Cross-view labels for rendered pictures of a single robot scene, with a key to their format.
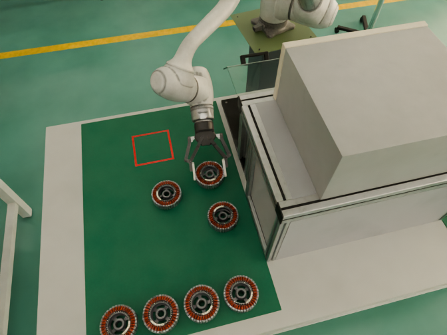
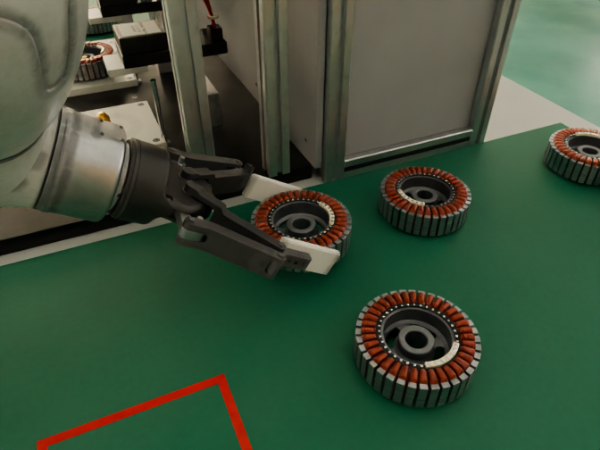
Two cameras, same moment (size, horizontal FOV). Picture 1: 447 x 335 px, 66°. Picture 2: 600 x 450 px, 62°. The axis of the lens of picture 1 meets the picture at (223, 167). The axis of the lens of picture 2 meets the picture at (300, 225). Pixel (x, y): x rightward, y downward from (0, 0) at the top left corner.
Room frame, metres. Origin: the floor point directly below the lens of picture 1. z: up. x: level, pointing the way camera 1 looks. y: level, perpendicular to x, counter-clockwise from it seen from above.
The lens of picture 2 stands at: (0.78, 0.48, 1.15)
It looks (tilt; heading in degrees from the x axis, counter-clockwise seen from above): 39 degrees down; 260
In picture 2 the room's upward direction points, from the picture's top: straight up
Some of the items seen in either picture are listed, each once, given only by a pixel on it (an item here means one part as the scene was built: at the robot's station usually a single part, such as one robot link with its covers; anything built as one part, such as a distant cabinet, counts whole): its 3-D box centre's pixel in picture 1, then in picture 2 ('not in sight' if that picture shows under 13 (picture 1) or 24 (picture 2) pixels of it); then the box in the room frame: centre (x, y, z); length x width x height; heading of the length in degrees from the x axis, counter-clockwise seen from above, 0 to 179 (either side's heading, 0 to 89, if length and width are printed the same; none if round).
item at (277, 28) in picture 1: (270, 21); not in sight; (1.70, -0.25, 0.78); 0.22 x 0.18 x 0.06; 123
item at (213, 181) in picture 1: (209, 175); (301, 229); (0.70, 0.05, 0.79); 0.11 x 0.11 x 0.04
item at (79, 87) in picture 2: not in sight; (89, 73); (1.01, -0.47, 0.78); 0.15 x 0.15 x 0.01; 14
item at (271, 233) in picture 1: (263, 205); (420, 51); (0.51, -0.13, 0.91); 0.28 x 0.03 x 0.32; 14
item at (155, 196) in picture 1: (166, 194); (415, 344); (0.62, 0.21, 0.77); 0.11 x 0.11 x 0.04
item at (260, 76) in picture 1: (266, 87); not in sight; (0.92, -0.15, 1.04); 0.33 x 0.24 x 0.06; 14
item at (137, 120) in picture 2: not in sight; (106, 132); (0.95, -0.23, 0.78); 0.15 x 0.15 x 0.01; 14
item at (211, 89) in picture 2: not in sight; (198, 102); (0.81, -0.27, 0.80); 0.08 x 0.05 x 0.06; 104
